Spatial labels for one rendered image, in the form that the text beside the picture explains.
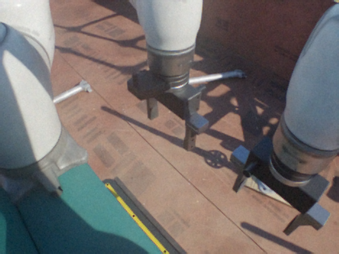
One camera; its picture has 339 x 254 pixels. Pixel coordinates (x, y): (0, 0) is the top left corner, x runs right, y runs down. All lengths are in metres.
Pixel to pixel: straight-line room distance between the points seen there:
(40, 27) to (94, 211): 0.36
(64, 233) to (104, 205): 0.08
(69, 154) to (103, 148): 0.97
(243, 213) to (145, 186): 0.50
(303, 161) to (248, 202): 0.97
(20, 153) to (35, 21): 0.25
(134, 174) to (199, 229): 0.44
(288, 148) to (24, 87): 0.37
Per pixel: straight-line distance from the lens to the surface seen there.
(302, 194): 0.41
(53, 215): 0.47
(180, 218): 1.21
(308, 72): 0.27
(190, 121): 0.50
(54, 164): 0.48
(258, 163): 0.41
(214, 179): 1.32
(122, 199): 0.90
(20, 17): 0.53
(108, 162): 1.40
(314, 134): 0.30
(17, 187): 0.51
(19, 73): 0.39
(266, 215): 1.30
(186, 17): 0.40
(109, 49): 2.35
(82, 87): 1.87
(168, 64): 0.44
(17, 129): 0.41
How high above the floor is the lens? 1.12
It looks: 47 degrees down
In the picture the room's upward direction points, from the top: straight up
